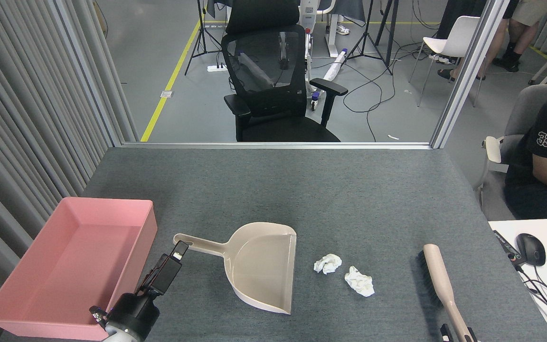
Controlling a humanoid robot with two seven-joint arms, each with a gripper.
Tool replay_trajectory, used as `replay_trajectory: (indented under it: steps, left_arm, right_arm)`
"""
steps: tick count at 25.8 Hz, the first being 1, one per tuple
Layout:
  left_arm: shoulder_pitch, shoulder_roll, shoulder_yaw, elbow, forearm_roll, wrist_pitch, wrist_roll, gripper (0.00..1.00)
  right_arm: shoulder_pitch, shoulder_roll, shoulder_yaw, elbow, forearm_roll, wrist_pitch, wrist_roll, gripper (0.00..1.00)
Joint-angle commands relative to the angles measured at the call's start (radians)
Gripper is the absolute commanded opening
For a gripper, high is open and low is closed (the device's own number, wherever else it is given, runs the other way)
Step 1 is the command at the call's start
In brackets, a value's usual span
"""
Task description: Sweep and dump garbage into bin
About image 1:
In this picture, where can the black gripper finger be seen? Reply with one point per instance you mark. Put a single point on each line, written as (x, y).
(446, 335)
(472, 336)

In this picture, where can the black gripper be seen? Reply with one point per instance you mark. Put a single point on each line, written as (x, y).
(133, 313)

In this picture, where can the beige brush with black bristles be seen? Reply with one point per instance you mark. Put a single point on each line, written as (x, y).
(439, 275)

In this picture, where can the white paper ball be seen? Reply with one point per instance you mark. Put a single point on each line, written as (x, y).
(360, 282)
(328, 263)

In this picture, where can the beige plastic dustpan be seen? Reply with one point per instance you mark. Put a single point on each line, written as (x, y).
(264, 266)

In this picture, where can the pink plastic bin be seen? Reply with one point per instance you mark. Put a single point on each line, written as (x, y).
(64, 256)

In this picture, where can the small black device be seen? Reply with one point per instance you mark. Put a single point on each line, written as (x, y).
(508, 247)

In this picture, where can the black computer mouse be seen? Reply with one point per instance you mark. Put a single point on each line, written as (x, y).
(531, 249)

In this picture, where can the metal floor socket plate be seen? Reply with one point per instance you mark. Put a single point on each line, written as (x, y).
(166, 93)

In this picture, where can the black mesh office chair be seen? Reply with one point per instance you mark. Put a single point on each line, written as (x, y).
(268, 95)

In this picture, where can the white power strip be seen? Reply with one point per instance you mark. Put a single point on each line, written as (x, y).
(217, 68)

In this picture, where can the grey chair with white armrest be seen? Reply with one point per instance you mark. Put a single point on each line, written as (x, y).
(525, 109)

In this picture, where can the black tripod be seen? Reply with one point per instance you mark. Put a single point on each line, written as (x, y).
(202, 23)
(367, 28)

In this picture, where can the person on white chair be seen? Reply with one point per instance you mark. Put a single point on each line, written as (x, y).
(444, 74)

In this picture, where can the white plastic chair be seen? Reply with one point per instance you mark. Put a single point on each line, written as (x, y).
(458, 35)

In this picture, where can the white stand on wheels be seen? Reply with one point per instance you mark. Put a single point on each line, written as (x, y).
(307, 14)

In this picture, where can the white sneaker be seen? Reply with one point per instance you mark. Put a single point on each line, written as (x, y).
(344, 30)

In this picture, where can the standing person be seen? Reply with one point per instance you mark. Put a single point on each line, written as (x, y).
(530, 14)

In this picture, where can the silver table edge rail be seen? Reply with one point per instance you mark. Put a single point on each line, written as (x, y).
(273, 145)

